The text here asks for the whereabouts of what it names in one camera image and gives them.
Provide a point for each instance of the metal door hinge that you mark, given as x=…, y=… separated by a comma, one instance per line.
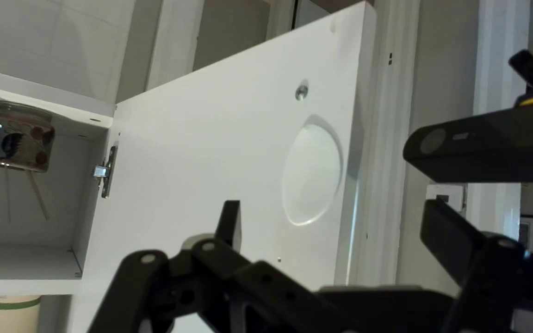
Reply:
x=109, y=172

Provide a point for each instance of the silver door knob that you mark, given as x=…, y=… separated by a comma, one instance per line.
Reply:
x=303, y=91

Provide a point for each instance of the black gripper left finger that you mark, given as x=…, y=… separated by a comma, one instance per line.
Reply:
x=218, y=289

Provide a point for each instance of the black stereo camera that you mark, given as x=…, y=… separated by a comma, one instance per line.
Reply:
x=495, y=145

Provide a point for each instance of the black framed picture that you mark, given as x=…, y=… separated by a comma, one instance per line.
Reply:
x=529, y=233

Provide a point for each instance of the round white disc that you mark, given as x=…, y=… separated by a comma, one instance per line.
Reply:
x=314, y=172

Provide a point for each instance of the brown packet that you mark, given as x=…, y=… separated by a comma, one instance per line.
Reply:
x=27, y=139

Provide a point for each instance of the white cabinet door with disc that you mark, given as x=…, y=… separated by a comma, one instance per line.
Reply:
x=218, y=154

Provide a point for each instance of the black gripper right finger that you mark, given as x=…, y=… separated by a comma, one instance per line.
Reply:
x=501, y=278

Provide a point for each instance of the white can green rim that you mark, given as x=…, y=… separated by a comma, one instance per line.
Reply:
x=9, y=317

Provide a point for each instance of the white open cabinet body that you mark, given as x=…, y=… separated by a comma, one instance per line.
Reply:
x=27, y=265

